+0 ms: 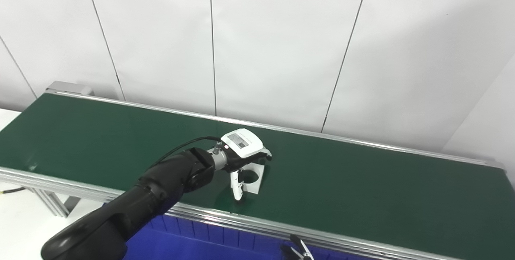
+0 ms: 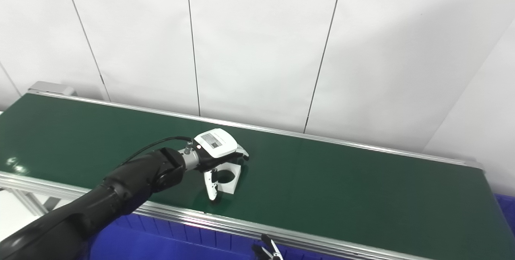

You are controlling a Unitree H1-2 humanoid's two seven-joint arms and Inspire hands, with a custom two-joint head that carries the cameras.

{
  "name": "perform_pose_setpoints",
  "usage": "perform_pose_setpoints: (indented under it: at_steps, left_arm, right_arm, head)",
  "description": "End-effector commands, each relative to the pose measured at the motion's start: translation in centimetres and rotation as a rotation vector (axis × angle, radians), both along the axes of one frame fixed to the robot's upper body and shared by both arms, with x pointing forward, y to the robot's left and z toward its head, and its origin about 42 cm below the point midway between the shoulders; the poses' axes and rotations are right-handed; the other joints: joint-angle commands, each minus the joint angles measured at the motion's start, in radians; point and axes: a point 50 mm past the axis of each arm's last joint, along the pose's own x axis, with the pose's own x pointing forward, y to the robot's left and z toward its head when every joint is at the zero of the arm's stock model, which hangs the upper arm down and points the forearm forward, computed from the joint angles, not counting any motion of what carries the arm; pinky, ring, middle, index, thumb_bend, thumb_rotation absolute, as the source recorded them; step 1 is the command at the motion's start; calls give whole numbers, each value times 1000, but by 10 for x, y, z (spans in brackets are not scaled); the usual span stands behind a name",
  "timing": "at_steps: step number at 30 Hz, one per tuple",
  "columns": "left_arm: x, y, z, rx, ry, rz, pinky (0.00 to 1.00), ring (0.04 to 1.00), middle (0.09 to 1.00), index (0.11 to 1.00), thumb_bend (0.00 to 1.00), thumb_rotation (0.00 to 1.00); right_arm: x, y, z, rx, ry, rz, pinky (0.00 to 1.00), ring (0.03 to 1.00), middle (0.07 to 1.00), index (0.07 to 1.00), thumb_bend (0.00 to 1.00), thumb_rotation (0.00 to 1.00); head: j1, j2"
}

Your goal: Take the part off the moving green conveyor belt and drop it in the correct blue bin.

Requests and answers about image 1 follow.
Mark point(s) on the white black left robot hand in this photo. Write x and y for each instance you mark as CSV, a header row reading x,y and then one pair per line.
x,y
243,143

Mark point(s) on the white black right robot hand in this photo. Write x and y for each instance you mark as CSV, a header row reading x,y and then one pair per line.
x,y
299,252

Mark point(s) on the white square part round hole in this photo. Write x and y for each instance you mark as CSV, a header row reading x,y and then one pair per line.
x,y
256,185

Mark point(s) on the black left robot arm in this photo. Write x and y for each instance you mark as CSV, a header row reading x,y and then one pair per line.
x,y
161,187

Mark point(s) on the blue plastic bin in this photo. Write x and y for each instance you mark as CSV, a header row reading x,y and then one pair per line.
x,y
342,255
201,244

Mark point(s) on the grey conveyor motor housing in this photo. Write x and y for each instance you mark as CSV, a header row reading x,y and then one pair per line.
x,y
68,88

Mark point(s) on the aluminium conveyor support leg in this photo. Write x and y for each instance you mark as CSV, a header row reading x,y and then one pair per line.
x,y
52,203

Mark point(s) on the green conveyor belt aluminium frame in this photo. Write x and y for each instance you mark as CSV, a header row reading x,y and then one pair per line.
x,y
342,187

